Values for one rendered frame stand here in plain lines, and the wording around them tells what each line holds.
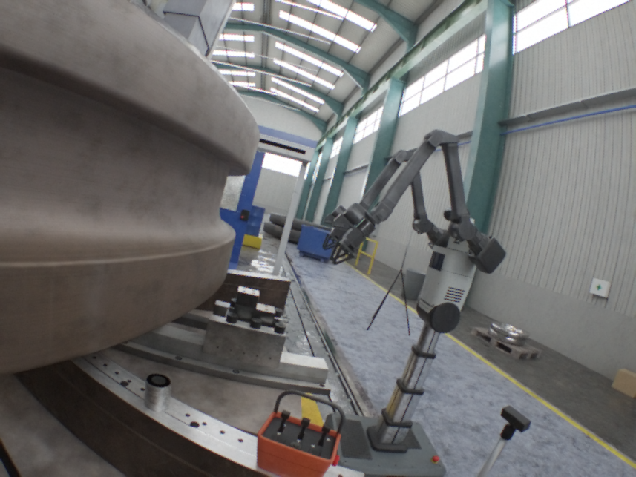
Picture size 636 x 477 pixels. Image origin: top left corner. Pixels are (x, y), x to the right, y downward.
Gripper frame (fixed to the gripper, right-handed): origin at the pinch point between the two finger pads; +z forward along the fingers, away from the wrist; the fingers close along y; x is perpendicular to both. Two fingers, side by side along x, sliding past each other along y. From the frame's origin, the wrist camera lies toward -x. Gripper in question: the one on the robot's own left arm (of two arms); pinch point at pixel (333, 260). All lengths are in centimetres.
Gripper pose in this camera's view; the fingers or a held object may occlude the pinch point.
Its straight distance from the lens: 120.8
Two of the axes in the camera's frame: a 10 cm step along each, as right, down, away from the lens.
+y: 0.6, 0.8, -10.0
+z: -7.0, 7.1, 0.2
